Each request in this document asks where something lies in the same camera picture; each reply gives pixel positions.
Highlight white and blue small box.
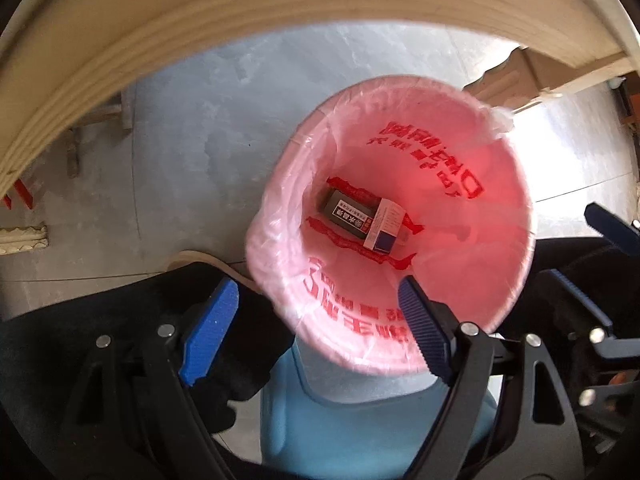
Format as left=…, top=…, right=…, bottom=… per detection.
left=362, top=199, right=407, bottom=255

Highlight pink plastic bin bag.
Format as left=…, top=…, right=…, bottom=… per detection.
left=245, top=74, right=537, bottom=376

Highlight person's black pants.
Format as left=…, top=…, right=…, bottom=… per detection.
left=0, top=237, right=640, bottom=480

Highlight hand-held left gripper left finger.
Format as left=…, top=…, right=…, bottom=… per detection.
left=55, top=277, right=241, bottom=480

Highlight cream carved furniture foot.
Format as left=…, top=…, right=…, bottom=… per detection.
left=0, top=225, right=49, bottom=257

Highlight beige curved furniture edge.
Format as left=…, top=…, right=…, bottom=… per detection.
left=165, top=250, right=261, bottom=296

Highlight small wooden stool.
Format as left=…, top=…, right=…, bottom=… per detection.
left=65, top=90, right=133, bottom=178

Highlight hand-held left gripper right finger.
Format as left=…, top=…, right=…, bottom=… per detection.
left=398, top=276, right=584, bottom=480

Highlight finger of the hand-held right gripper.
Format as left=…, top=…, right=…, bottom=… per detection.
left=584, top=202, right=640, bottom=261
left=537, top=269, right=640, bottom=359

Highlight cream table edge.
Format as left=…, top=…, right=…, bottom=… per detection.
left=0, top=0, right=640, bottom=196

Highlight red metal bars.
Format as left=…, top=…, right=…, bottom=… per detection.
left=0, top=180, right=36, bottom=211

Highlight blue plastic trash bin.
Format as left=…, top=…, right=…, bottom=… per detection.
left=260, top=335, right=496, bottom=480

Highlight dark grey small box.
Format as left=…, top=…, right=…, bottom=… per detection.
left=316, top=187, right=383, bottom=235

